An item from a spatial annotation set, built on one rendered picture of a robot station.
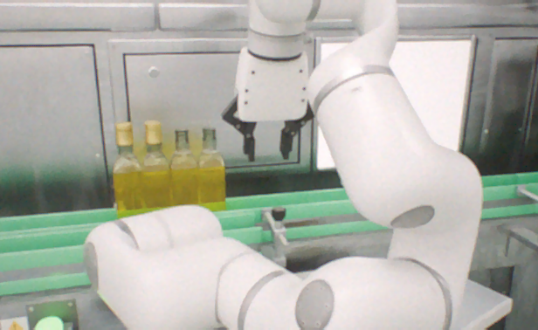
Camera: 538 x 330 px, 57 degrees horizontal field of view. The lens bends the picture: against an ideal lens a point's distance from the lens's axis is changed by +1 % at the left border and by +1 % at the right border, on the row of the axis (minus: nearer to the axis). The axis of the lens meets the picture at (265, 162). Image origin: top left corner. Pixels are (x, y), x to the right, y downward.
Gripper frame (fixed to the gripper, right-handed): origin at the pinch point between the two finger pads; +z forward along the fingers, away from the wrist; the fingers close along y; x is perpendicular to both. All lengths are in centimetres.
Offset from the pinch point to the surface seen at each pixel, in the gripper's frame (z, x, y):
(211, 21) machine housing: -5.8, -46.0, 2.7
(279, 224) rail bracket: 23.2, -8.6, -5.7
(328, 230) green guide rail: 34.2, -17.7, -20.7
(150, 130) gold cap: 10.5, -26.5, 17.5
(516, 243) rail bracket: 41, -14, -70
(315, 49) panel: 0.3, -43.9, -21.8
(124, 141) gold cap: 12.6, -26.1, 22.8
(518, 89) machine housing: 13, -45, -82
